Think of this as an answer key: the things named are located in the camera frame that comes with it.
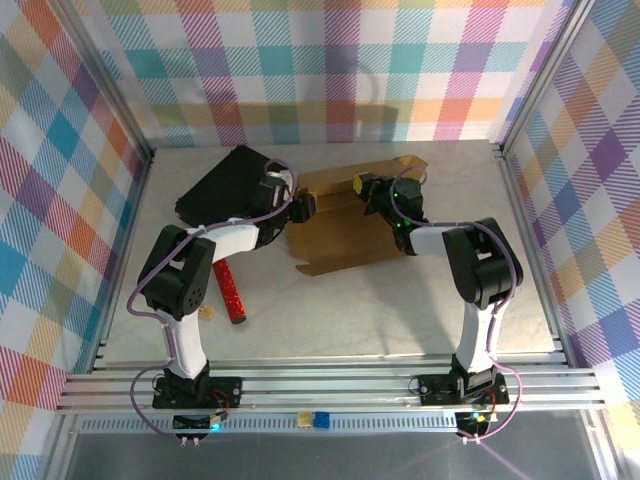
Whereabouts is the slotted grey cable duct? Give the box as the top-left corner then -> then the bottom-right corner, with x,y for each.
79,413 -> 464,435

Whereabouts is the aluminium frame beam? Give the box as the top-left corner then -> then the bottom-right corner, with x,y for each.
57,358 -> 609,414

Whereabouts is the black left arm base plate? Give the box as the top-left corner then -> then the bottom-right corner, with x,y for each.
152,375 -> 245,409

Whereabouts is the aluminium frame post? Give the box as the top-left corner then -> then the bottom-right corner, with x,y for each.
47,0 -> 156,161
497,0 -> 599,156

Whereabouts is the red glitter tube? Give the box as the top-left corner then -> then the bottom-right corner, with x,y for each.
212,258 -> 249,325

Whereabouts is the grey metal plate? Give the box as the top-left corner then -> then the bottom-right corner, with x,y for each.
47,429 -> 621,480

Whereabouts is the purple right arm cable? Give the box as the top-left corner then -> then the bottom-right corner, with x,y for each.
394,164 -> 524,445

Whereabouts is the black hard case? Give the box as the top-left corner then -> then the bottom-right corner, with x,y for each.
174,144 -> 274,229

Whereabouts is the aluminium side rail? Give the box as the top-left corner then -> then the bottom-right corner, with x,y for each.
497,142 -> 574,369
87,149 -> 156,374

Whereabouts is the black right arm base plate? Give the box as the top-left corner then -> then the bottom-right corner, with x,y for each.
417,373 -> 510,406

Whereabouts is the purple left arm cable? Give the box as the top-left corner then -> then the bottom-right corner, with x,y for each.
127,158 -> 301,446

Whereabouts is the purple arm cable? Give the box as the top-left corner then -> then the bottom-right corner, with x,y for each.
394,164 -> 524,445
127,158 -> 301,446

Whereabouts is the brown cardboard box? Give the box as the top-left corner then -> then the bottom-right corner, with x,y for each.
285,154 -> 430,277

